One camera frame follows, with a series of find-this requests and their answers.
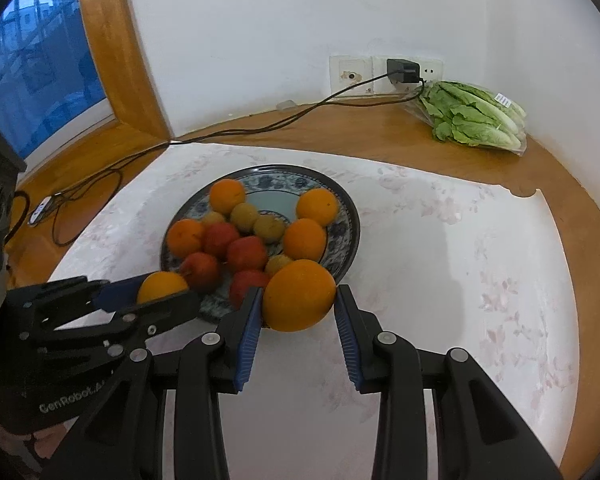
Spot white wall socket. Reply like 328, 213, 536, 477
372, 56, 444, 96

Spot bagged green lettuce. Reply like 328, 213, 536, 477
405, 80, 528, 155

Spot black cable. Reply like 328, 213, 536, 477
5, 74, 427, 281

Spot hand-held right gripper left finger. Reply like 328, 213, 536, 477
40, 286, 266, 480

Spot white floral tablecloth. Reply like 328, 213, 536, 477
47, 142, 581, 480

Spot red apple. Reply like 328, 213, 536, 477
225, 236, 269, 273
177, 253, 221, 292
229, 269, 271, 311
202, 223, 241, 260

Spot small white cable device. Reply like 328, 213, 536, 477
30, 197, 56, 223

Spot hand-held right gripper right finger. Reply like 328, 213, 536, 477
334, 284, 563, 480

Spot wooden window frame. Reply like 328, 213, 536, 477
75, 0, 173, 142

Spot white socket plate with hole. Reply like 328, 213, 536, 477
329, 56, 374, 97

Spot person's left hand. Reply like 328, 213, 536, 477
0, 405, 73, 476

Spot black charger plug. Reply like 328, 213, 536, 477
386, 58, 422, 84

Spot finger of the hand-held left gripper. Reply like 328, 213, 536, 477
35, 290, 201, 356
7, 274, 153, 331

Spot orange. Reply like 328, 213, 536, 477
137, 271, 190, 305
167, 218, 205, 258
296, 187, 340, 227
282, 218, 328, 260
209, 178, 246, 215
262, 259, 337, 333

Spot window glass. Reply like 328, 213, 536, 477
0, 0, 108, 161

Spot blue floral ceramic plate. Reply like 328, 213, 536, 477
160, 164, 361, 330

